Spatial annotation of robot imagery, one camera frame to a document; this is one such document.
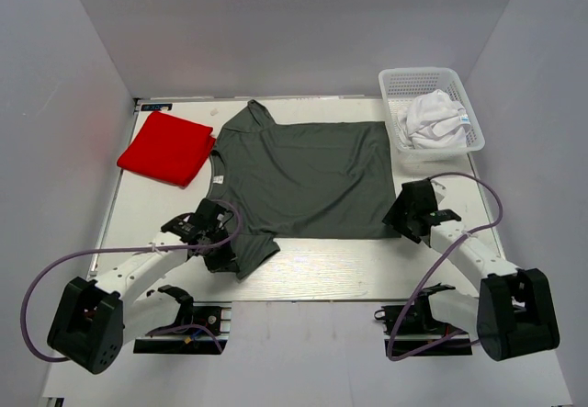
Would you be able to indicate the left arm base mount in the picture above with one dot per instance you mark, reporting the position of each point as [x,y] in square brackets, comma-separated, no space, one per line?
[199,328]

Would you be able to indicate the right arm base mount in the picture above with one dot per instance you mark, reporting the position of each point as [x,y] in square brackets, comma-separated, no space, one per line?
[418,328]

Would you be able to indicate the dark green t-shirt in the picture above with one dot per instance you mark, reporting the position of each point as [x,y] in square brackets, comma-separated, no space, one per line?
[306,181]

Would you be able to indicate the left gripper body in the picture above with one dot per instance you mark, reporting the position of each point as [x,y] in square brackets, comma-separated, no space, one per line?
[219,259]

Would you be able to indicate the blue label sticker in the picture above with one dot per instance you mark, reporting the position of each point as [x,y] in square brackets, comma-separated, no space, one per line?
[151,107]

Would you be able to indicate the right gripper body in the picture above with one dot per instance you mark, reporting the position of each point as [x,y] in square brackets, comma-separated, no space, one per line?
[400,216]

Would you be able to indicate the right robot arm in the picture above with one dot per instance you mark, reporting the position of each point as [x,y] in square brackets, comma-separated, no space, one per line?
[512,313]

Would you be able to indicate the folded red t-shirt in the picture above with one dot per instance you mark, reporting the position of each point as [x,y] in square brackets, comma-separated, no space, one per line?
[168,149]

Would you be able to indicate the white plastic perforated basket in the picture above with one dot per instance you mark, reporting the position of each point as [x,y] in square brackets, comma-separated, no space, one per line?
[400,86]

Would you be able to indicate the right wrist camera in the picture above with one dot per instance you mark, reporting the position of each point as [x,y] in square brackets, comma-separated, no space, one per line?
[440,191]

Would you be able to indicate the white t-shirt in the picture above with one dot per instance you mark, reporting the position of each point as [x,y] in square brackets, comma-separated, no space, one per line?
[434,121]

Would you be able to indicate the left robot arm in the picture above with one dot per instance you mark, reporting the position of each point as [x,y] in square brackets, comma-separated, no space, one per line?
[97,317]

